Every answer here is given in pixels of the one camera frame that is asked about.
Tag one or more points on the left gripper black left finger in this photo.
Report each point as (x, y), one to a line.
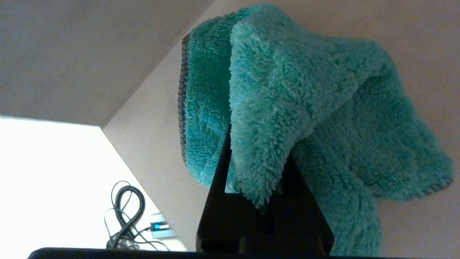
(221, 219)

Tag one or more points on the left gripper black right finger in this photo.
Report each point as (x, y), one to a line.
(303, 223)

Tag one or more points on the green cloth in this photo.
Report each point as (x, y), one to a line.
(287, 100)

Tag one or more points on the silver power adapter box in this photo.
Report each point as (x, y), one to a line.
(162, 227)

